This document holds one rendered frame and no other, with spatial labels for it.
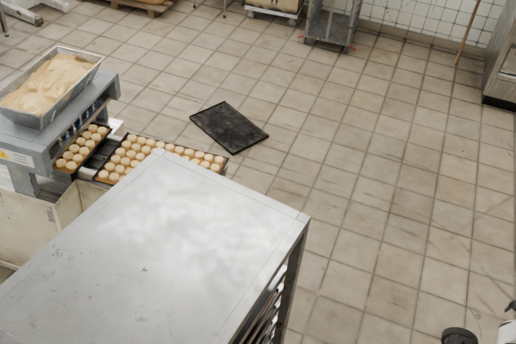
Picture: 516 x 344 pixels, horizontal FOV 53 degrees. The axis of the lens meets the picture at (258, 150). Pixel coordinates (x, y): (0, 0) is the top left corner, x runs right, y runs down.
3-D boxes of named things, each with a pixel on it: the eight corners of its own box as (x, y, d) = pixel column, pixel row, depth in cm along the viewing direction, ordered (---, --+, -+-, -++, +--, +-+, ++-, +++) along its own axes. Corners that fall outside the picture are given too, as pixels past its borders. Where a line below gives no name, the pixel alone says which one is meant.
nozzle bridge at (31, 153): (-4, 186, 261) (-22, 135, 239) (74, 107, 314) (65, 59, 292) (54, 204, 255) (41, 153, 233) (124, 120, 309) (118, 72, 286)
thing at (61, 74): (-6, 114, 241) (-10, 103, 237) (59, 58, 280) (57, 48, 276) (44, 128, 236) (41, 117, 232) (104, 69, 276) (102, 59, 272)
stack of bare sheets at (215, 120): (189, 118, 450) (189, 116, 448) (225, 103, 471) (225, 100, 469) (233, 156, 418) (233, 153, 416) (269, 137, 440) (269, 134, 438)
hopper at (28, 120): (-7, 126, 244) (-15, 102, 235) (61, 67, 285) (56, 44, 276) (47, 140, 239) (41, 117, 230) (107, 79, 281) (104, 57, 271)
